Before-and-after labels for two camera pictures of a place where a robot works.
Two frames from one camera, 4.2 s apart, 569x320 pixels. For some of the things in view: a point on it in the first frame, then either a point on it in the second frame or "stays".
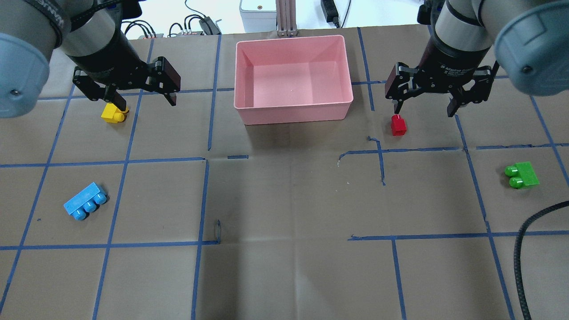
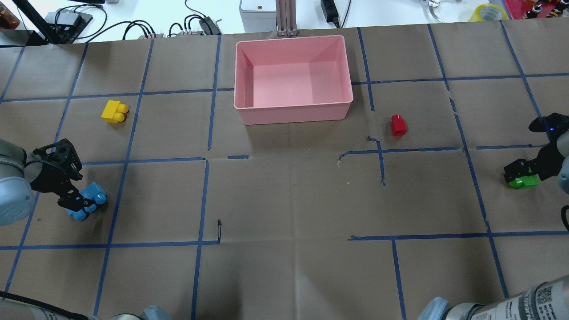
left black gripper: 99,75 -> 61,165
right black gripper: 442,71 -> 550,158
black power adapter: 330,11 stays
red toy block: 398,126 stays
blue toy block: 86,201 stays
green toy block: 521,174 stays
